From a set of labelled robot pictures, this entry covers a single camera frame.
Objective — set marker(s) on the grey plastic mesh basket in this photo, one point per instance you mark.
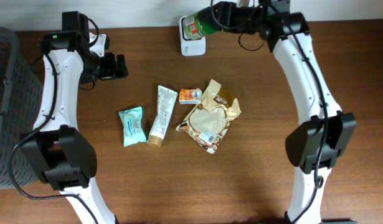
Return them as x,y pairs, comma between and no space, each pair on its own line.
20,99

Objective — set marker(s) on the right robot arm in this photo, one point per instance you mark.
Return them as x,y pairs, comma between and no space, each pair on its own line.
324,131

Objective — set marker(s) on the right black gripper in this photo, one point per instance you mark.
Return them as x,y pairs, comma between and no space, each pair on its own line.
229,13

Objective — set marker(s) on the green round item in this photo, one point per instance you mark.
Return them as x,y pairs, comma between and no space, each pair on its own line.
199,25

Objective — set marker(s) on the beige brown snack bag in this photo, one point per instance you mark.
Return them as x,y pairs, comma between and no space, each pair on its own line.
209,121

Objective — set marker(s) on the small orange white box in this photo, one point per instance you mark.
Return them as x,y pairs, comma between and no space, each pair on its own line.
190,96

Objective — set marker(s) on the white barcode scanner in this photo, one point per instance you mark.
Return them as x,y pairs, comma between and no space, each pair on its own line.
190,48

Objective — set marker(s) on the teal wipes packet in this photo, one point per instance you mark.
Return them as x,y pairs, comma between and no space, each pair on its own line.
132,129

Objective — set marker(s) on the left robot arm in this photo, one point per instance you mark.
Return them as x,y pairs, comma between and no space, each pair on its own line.
58,154

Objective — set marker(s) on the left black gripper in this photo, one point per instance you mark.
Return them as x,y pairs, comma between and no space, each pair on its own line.
109,71

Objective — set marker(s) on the white cream tube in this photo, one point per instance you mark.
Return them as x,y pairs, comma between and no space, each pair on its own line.
165,105

